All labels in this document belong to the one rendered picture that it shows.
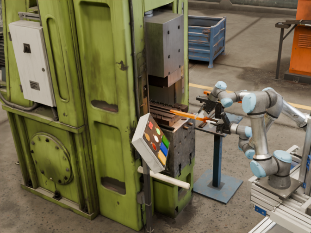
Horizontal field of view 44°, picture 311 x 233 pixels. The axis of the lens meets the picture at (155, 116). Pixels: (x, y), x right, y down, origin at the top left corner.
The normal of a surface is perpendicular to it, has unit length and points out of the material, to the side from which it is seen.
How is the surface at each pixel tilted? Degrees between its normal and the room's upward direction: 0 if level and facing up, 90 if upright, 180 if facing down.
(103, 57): 89
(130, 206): 90
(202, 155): 0
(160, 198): 89
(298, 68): 90
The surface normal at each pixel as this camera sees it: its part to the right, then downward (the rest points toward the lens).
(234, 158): -0.04, -0.88
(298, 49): -0.52, 0.42
